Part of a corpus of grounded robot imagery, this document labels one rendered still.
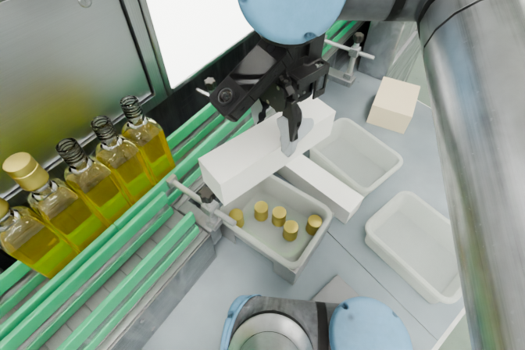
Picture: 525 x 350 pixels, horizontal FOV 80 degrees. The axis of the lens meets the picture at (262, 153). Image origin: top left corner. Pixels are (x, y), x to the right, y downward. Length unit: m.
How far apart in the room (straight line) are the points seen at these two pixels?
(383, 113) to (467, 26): 0.85
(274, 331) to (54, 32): 0.55
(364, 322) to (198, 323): 0.37
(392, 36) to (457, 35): 0.98
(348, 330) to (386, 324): 0.06
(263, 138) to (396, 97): 0.67
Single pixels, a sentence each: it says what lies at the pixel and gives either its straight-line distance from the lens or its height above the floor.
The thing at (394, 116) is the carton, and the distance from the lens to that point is 1.05.
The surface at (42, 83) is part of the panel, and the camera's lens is 0.63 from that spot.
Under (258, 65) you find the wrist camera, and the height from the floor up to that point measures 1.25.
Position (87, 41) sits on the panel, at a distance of 0.65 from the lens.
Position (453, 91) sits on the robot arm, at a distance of 0.20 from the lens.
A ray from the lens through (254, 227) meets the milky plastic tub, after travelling 0.79.
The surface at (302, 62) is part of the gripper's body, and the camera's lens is 0.44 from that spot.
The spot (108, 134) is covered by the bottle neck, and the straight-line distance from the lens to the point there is 0.54.
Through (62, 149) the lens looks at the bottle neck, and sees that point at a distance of 0.54.
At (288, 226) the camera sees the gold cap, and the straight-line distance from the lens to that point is 0.75.
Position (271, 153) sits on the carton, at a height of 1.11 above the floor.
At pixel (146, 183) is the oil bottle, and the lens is 0.64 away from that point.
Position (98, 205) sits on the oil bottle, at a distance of 0.59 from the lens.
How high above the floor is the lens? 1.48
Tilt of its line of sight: 51 degrees down
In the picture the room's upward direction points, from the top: straight up
